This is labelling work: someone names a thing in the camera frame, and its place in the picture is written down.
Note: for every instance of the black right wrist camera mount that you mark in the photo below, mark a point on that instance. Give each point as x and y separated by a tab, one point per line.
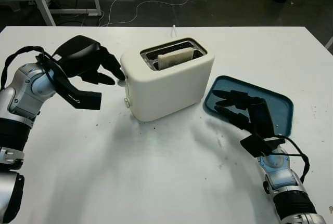
253	146

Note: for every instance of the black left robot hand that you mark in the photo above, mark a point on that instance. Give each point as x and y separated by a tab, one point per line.
78	55

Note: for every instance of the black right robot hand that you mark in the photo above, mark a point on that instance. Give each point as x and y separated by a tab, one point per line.
261	117

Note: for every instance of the white two-slot toaster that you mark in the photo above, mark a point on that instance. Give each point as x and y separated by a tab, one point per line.
169	89

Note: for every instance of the white toaster lever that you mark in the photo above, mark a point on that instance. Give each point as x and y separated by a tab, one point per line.
121	83

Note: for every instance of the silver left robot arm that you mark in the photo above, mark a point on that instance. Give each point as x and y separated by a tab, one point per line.
23	96

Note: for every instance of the blue plastic tray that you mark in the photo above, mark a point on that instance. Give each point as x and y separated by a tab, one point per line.
281	109

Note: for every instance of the slice of bread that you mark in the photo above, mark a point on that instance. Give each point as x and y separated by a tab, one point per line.
174	57

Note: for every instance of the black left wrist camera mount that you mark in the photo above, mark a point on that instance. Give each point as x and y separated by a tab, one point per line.
86	100

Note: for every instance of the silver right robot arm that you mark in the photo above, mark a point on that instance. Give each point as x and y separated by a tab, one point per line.
286	182

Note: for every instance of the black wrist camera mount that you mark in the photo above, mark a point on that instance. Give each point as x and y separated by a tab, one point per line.
253	146
86	100

